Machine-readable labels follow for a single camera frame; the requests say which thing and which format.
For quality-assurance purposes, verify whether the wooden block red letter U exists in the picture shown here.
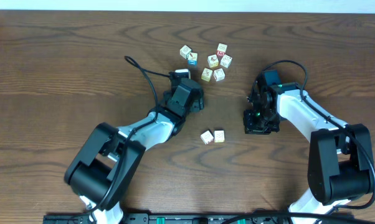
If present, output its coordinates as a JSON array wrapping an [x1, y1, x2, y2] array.
[[200, 130, 214, 144]]

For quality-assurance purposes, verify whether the wooden block yellow edge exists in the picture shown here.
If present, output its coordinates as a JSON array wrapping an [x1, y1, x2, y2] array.
[[214, 130, 225, 143]]

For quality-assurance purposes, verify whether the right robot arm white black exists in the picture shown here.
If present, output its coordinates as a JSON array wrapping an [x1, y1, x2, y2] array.
[[244, 75, 375, 215]]

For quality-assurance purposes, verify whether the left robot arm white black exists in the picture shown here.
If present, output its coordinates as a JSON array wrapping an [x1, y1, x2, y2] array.
[[64, 78, 204, 223]]

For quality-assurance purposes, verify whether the wooden block yellow border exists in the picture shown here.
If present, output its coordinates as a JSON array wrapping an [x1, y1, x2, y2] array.
[[201, 68, 213, 82]]

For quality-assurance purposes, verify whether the wooden block blue letter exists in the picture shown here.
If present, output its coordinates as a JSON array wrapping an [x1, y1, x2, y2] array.
[[187, 52, 198, 65]]

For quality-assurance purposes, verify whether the plain wooden block letter J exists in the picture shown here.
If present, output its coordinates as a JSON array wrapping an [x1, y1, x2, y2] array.
[[213, 68, 225, 82]]

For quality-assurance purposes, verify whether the wooden block green side far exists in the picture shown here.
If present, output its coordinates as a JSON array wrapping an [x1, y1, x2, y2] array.
[[179, 45, 192, 59]]

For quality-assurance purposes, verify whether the wooden block yellow letter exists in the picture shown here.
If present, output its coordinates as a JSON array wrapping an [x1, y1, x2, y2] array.
[[207, 54, 219, 68]]

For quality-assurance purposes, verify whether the wooden block green letter side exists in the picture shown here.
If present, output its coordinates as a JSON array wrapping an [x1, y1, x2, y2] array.
[[220, 54, 232, 68]]

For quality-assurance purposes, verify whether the wooden block red letter M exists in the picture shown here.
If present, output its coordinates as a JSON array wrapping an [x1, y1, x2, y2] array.
[[216, 43, 227, 57]]

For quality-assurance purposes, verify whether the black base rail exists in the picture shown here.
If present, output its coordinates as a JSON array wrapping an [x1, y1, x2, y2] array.
[[42, 213, 344, 224]]

